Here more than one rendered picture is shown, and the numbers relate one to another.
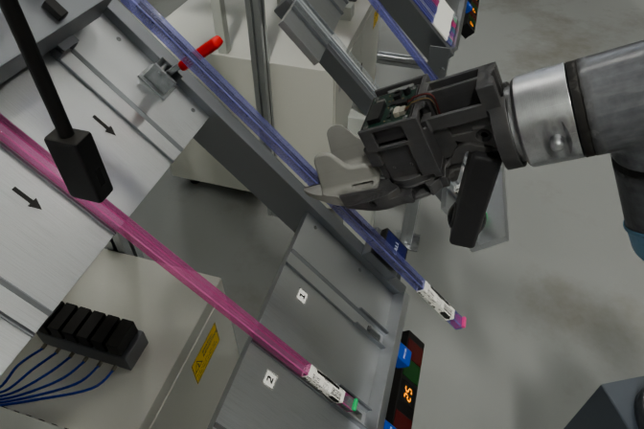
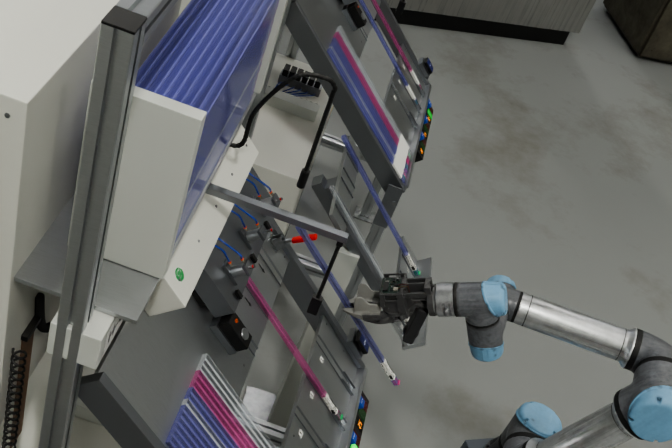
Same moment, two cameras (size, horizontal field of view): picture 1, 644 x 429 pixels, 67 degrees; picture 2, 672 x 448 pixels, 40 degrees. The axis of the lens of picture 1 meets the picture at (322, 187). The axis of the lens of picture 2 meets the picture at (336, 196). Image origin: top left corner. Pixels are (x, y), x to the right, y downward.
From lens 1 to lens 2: 1.63 m
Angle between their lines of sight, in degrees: 15
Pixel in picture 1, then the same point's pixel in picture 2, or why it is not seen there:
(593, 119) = (458, 306)
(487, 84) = (427, 287)
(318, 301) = (327, 363)
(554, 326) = (450, 428)
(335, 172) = (362, 305)
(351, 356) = (338, 395)
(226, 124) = (297, 265)
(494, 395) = not seen: outside the picture
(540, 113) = (442, 300)
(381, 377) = (352, 408)
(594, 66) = (461, 288)
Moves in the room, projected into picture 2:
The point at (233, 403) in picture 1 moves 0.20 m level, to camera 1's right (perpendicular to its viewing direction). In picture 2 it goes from (301, 400) to (386, 410)
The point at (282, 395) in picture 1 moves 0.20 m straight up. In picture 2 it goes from (315, 403) to (340, 347)
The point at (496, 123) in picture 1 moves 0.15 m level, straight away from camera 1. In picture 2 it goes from (428, 300) to (443, 259)
